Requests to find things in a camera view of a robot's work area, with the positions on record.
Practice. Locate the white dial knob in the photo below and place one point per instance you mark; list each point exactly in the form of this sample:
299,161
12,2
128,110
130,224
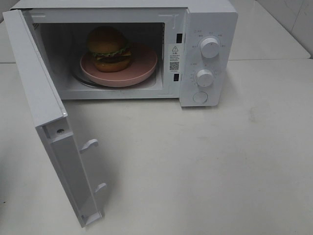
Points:
209,47
204,78

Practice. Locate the lower white dial knob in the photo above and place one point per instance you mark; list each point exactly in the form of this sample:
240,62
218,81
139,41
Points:
204,78

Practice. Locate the white warning label sticker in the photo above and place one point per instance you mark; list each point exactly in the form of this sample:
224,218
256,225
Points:
174,57

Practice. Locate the white microwave oven body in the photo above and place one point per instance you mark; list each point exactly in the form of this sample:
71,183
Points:
63,27

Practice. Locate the toy burger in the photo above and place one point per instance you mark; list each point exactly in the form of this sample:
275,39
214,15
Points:
109,48

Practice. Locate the pink round plate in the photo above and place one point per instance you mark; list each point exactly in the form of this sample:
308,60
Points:
143,64

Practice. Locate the round white door button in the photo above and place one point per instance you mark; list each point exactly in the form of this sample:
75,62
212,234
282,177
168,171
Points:
200,97

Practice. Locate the glass microwave turntable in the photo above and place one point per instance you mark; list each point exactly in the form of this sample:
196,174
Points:
77,74

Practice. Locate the white microwave door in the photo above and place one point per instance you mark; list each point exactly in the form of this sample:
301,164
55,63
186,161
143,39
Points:
50,116

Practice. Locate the upper white dial knob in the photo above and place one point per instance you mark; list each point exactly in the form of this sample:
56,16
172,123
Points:
209,47

